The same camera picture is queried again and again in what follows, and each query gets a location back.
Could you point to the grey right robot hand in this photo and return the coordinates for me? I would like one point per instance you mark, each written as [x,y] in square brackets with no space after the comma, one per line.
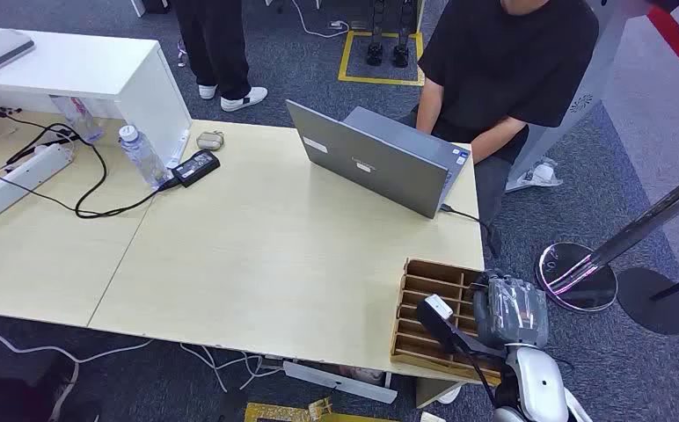
[511,314]

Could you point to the seated person's right forearm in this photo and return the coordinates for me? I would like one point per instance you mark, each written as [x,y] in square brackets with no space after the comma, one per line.
[430,108]

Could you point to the seated person's left forearm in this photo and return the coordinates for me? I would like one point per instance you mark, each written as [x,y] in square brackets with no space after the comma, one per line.
[494,140]

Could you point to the wooden slotted card organizer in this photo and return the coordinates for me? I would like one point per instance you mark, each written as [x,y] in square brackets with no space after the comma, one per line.
[432,285]

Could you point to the seated person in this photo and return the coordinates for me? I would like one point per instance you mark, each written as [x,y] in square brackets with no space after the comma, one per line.
[508,64]

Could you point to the standing person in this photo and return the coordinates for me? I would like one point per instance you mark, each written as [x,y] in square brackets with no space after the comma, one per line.
[217,46]

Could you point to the chrome stanchion base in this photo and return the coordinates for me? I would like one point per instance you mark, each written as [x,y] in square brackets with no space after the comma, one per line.
[578,291]

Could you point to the black stanchion base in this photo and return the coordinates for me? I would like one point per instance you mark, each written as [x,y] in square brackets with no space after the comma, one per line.
[654,309]

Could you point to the clear bag with white item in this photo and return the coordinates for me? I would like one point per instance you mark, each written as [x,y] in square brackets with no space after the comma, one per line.
[540,173]

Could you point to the white bar under desk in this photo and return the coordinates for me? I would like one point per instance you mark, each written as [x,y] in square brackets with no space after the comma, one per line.
[339,381]

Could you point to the grey open laptop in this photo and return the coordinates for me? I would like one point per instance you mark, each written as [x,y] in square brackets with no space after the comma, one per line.
[374,163]

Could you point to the white standing panel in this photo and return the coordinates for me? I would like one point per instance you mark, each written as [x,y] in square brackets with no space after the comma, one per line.
[596,76]

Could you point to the black robot legs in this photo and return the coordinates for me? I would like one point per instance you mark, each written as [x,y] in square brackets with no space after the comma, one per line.
[400,52]

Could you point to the black power adapter brick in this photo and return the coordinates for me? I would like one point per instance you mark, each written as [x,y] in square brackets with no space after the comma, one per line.
[197,168]

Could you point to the grey earbud case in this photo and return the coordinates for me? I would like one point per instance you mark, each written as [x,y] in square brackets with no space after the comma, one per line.
[210,141]

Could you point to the clear water bottle white cap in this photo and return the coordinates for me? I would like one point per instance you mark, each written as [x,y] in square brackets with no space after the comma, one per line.
[143,157]

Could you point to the clear empty plastic bottle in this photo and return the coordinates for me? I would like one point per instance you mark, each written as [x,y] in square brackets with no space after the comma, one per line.
[80,119]

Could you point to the white desktop shelf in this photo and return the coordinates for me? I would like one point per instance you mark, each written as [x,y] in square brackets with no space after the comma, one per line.
[83,67]

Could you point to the white power strip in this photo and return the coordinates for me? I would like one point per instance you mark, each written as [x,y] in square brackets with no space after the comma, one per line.
[19,180]

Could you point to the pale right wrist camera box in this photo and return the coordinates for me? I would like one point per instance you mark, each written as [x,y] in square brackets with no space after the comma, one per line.
[438,306]

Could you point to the chrome stanchion post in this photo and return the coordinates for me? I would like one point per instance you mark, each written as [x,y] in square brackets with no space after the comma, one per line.
[648,224]

